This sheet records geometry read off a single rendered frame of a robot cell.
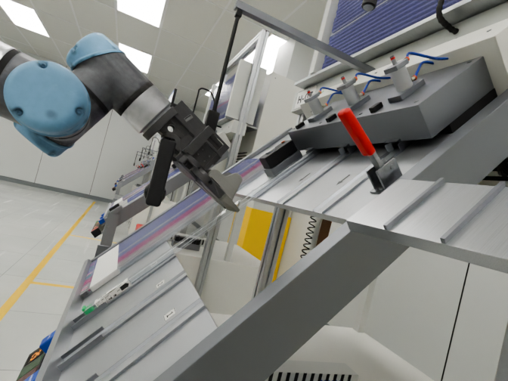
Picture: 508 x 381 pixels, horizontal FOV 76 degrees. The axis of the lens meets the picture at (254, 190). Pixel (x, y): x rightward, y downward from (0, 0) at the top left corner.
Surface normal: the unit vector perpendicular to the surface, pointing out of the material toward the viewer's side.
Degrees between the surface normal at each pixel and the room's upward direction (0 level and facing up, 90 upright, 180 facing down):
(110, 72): 91
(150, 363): 48
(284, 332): 90
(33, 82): 90
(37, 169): 90
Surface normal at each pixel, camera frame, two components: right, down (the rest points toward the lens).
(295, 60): 0.37, 0.07
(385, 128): -0.79, 0.55
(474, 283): -0.90, -0.24
